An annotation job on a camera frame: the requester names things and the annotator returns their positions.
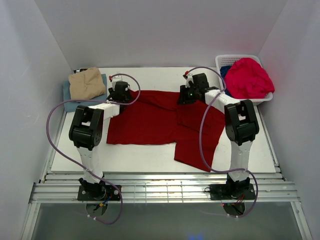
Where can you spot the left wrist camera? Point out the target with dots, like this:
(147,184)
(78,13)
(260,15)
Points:
(114,79)

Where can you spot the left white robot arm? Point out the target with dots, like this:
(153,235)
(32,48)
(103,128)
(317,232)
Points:
(88,129)

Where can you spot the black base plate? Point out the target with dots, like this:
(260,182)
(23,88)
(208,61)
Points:
(220,192)
(110,192)

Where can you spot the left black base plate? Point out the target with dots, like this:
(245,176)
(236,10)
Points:
(110,192)

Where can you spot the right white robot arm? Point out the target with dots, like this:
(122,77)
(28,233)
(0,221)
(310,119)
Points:
(241,128)

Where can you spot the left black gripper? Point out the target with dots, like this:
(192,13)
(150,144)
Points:
(111,92)

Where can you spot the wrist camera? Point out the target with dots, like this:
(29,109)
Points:
(188,79)
(114,79)

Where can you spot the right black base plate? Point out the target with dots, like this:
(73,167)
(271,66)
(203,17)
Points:
(220,192)

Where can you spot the dark blue t shirt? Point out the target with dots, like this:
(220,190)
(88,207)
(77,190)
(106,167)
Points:
(223,72)

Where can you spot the pink crumpled t shirt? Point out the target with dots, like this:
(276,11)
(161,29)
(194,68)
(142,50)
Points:
(246,79)

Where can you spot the white plastic basket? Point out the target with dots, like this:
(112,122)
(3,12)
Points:
(229,60)

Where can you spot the aluminium rail frame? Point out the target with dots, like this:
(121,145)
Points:
(162,188)

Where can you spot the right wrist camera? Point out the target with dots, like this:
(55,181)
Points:
(188,79)

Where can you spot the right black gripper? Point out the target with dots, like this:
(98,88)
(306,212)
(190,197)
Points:
(183,99)

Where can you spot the folded beige t shirt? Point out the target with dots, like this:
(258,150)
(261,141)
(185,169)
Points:
(86,85)

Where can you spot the dark red t shirt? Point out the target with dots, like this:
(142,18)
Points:
(156,119)

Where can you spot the folded light blue t shirt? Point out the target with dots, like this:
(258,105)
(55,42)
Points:
(71,106)

